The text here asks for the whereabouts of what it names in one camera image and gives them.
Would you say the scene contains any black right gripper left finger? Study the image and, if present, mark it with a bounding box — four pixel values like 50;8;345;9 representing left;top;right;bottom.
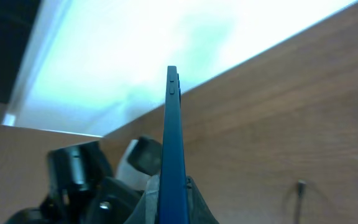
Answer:
124;175;160;224

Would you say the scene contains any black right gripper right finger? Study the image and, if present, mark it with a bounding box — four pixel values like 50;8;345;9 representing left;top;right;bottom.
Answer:
186;176;219;224

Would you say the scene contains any blue smartphone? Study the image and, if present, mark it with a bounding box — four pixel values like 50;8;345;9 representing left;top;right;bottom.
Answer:
158;65;189;224

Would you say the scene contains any black USB charging cable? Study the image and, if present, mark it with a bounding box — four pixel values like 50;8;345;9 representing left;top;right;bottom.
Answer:
293;179;307;224

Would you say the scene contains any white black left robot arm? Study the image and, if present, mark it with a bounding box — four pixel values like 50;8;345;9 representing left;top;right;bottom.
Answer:
7;136;162;223

